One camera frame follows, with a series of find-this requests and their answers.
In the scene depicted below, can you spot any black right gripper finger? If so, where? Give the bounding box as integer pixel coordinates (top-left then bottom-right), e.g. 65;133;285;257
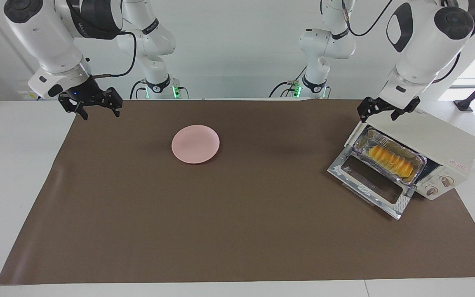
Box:
58;95;89;120
103;87;123;118

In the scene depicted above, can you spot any aluminium foil baking tray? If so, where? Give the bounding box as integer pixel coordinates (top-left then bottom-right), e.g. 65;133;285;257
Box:
353;127;427;183

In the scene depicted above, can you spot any yellow sliced bread loaf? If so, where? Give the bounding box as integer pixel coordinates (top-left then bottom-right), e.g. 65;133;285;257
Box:
367;144;414;178

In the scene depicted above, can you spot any cream toaster oven body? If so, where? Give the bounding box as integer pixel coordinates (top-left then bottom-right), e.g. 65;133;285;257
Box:
345;108;475;201

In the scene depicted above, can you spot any glass oven door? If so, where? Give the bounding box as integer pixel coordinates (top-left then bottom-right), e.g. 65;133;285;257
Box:
327;145;416;220

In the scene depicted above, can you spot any pink round plate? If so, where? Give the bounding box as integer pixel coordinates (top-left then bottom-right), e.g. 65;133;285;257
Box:
172;125;220;164

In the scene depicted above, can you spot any brown table mat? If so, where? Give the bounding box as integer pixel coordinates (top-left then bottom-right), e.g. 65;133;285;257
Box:
0;99;475;285

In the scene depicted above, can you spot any black right arm base cable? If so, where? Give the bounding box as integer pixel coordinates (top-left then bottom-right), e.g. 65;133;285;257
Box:
129;79;147;99

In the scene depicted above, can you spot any black arm base cable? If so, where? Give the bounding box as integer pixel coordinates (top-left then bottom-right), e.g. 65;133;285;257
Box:
269;62;308;98
129;79;147;99

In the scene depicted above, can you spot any black right arm gripper cable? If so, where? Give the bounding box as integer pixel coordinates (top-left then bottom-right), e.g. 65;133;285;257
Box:
91;31;138;79

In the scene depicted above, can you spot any black arm gripper cable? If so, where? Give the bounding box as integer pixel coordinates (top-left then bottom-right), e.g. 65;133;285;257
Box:
341;0;395;37
91;31;138;79

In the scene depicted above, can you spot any black left arm gripper cable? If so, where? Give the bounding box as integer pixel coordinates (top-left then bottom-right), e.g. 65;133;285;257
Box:
341;0;395;37

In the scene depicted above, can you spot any black left arm base cable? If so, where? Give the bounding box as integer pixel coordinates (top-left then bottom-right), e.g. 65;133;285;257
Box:
269;62;308;98

